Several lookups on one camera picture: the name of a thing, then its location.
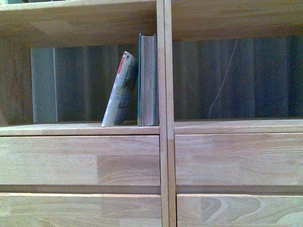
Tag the white paperback book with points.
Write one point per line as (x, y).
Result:
(121, 94)

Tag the right wooden shelf cabinet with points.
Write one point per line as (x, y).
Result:
(208, 20)

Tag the wooden shelf cabinet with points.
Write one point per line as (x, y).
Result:
(208, 20)
(24, 26)

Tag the left wooden shelf cabinet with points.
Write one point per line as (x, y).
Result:
(24, 26)

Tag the green hardcover book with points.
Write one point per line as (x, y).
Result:
(148, 92)

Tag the upper left wooden drawer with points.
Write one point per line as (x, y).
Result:
(80, 160)

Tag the wooden drawer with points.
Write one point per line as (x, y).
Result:
(239, 159)
(79, 210)
(239, 210)
(80, 160)

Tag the lower right wooden drawer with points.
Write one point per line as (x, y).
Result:
(239, 210)

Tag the upper right wooden drawer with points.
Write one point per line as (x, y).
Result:
(239, 159)

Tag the lower left wooden drawer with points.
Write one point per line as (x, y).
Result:
(79, 210)

